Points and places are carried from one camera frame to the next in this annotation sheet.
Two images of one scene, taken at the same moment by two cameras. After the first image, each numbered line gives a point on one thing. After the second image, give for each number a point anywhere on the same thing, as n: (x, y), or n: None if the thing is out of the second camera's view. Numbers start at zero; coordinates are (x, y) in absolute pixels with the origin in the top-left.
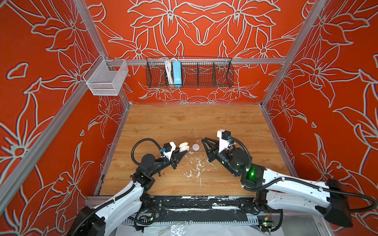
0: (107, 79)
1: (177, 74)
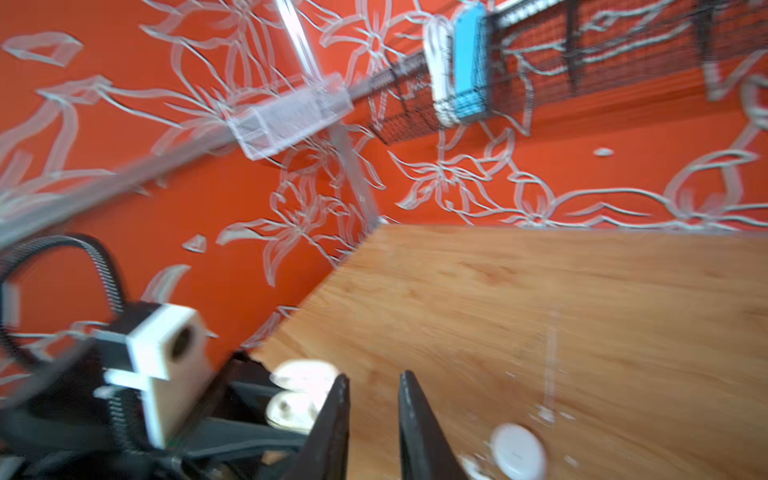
0: (318, 103)
1: (470, 60)
